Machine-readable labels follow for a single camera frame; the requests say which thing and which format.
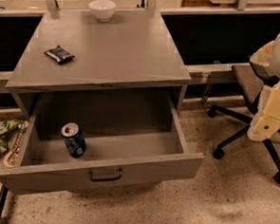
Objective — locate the black metal drawer handle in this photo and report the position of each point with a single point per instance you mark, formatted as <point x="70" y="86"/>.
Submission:
<point x="104" y="176"/>

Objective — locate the clear snack package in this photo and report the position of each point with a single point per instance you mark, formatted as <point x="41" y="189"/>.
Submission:
<point x="10" y="158"/>

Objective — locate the dark blue snack packet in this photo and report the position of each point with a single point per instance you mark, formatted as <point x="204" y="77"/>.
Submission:
<point x="60" y="55"/>

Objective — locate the grey cabinet counter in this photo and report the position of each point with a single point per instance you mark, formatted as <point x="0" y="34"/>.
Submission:
<point x="133" y="49"/>

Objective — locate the blue pepsi can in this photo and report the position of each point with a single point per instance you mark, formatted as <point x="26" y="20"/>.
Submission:
<point x="73" y="138"/>

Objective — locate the black office chair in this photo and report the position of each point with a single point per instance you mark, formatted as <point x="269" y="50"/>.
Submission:
<point x="251" y="79"/>

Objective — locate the white ceramic bowl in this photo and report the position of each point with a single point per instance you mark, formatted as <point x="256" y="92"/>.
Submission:
<point x="102" y="10"/>

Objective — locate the open grey top drawer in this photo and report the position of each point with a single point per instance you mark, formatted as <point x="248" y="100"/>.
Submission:
<point x="134" y="130"/>

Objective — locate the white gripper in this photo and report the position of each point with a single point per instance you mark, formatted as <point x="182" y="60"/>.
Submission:
<point x="267" y="121"/>

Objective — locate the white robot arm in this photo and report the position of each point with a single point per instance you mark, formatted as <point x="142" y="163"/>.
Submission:
<point x="266" y="121"/>

